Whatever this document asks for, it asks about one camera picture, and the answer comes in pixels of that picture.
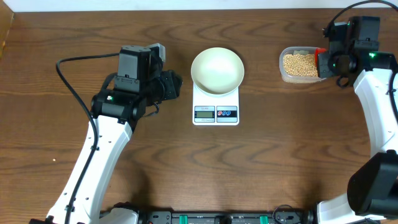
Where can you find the clear plastic container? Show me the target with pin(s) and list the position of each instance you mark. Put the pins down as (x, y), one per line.
(296, 79)

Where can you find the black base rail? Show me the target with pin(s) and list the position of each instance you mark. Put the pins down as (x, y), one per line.
(283, 214)

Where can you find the beige bowl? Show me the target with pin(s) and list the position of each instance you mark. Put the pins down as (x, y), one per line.
(217, 71)

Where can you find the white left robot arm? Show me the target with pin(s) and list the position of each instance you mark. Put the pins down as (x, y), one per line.
(139, 82)

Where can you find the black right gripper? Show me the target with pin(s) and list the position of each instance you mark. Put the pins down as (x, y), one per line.
(323, 69)

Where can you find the red measuring scoop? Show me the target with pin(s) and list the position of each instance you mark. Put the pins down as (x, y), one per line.
(317, 52)

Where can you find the yellow soybeans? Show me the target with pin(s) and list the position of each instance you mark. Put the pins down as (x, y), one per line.
(300, 65)

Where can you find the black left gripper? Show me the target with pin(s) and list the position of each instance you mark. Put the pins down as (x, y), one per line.
(171, 90)

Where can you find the white digital kitchen scale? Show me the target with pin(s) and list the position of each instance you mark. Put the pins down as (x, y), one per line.
(215, 110)

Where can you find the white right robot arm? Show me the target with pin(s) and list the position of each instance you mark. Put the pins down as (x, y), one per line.
(354, 54)

